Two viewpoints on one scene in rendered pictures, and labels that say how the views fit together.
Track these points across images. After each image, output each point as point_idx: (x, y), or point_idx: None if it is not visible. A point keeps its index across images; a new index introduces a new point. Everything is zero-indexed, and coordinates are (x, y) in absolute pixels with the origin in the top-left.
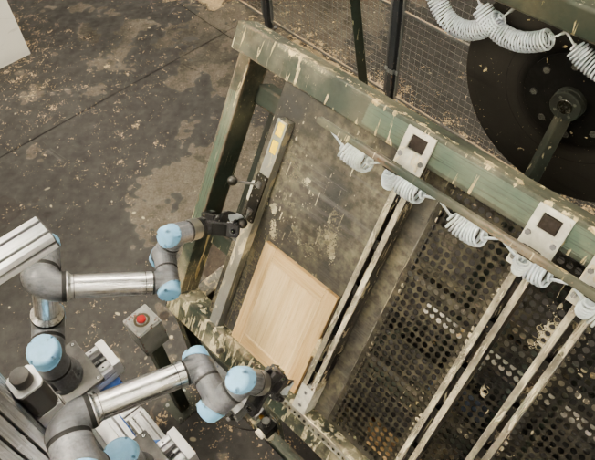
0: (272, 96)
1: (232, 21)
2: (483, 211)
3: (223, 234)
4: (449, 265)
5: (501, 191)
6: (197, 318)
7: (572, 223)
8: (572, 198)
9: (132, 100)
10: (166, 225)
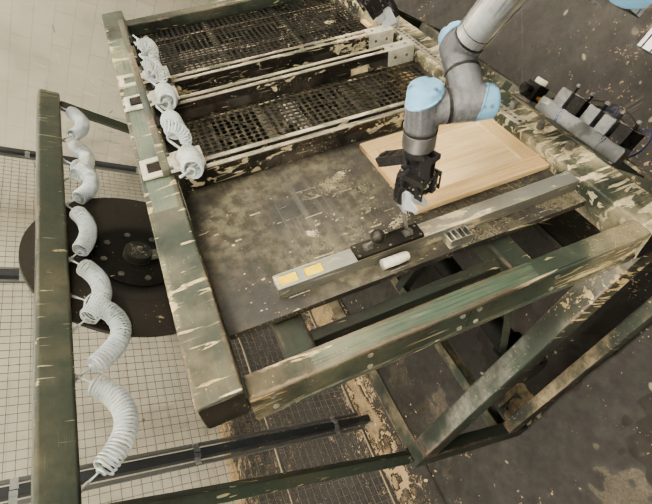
0: (287, 345)
1: None
2: (410, 426)
3: (396, 150)
4: (443, 370)
5: (140, 124)
6: (603, 184)
7: (124, 97)
8: (354, 416)
9: None
10: (414, 98)
